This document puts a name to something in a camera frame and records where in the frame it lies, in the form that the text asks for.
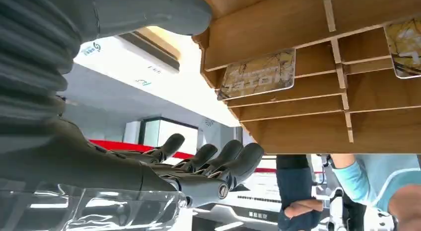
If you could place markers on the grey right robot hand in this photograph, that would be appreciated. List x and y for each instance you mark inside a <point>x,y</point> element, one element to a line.
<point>82,167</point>

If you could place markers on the red barrier band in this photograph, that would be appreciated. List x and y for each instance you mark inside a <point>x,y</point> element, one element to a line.
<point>118,146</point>

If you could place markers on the clear plastic cover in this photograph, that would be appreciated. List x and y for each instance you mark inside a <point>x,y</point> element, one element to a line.
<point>98,209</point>

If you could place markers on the grey flat card reader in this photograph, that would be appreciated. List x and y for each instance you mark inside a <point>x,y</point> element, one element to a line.
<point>118,61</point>

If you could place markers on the grey panel with fan logo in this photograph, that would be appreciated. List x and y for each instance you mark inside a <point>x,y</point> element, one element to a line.
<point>213,132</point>

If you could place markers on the yellow printed card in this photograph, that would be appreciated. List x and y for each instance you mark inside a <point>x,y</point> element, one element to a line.
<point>256,73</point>
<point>406,48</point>

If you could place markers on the person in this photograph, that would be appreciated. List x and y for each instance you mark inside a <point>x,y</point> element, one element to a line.
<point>368,186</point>
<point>294,183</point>

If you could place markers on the person's hand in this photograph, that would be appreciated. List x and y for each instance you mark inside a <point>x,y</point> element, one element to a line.
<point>302,208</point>

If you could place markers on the wooden slotted card box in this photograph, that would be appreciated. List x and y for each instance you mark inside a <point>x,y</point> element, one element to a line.
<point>296,25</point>

